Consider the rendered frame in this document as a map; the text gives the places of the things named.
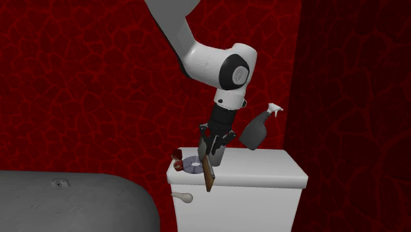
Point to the white toilet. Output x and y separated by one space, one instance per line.
250 192

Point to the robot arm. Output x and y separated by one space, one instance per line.
205 61

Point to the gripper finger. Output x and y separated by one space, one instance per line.
226 139
207 136

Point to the red figure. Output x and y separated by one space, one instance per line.
178 164

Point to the grey spray bottle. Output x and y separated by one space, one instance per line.
253 133

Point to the silver disc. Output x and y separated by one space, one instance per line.
190 162

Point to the grey cup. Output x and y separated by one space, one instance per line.
219 157

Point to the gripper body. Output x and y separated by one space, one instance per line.
222 118

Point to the thin brown board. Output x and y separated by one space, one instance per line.
209 175

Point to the grey bathtub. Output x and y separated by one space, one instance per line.
74 205

